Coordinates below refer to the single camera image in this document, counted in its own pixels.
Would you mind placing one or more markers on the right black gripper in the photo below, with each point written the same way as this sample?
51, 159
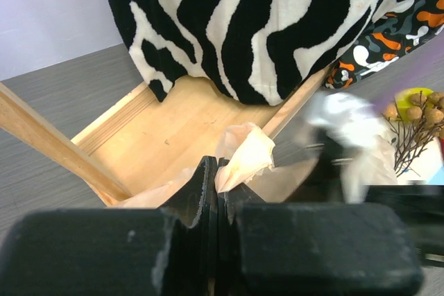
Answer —
420, 207

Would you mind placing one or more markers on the brown longan bunch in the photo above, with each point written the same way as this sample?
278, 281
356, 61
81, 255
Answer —
415, 127

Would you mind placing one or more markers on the banana print plastic bag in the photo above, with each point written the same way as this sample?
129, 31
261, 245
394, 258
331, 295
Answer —
254, 159

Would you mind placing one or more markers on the zebra print garment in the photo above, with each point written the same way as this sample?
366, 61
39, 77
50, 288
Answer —
254, 51

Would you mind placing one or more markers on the wooden clothes rack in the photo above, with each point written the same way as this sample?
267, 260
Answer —
140, 143

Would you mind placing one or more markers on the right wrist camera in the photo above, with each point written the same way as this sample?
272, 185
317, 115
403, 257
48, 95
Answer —
347, 119

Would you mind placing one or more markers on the fruit plate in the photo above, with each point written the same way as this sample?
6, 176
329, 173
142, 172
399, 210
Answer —
427, 168

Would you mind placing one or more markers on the orange camouflage garment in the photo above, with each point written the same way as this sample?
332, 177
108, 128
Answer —
404, 27

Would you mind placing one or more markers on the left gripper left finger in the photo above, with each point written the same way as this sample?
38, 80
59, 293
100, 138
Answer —
170, 250

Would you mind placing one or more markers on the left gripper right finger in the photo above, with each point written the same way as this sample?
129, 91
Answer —
313, 248

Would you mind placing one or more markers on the green starfruit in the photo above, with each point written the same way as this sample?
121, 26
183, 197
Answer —
402, 99

